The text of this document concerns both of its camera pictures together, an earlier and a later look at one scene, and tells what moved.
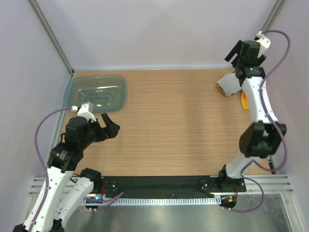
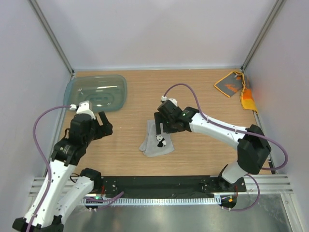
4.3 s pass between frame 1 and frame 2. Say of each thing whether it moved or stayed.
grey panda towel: moved
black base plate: stayed
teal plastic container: stayed
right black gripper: moved
